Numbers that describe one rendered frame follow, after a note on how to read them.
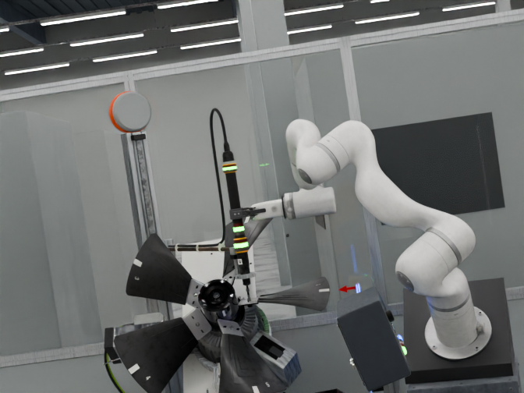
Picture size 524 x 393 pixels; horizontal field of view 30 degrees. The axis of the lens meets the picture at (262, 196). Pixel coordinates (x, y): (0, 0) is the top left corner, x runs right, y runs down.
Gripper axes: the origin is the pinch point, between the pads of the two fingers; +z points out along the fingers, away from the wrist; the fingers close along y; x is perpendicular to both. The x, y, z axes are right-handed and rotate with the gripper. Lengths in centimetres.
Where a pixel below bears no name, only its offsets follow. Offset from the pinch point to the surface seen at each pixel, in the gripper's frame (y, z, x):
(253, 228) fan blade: 12.4, -3.6, -6.3
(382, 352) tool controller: -83, -38, -33
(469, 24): 70, -91, 56
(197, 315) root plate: -3.9, 16.5, -30.1
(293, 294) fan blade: -2.9, -14.5, -27.6
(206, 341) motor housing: 3.3, 16.1, -39.8
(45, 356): 71, 92, -49
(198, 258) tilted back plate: 38.7, 20.3, -15.8
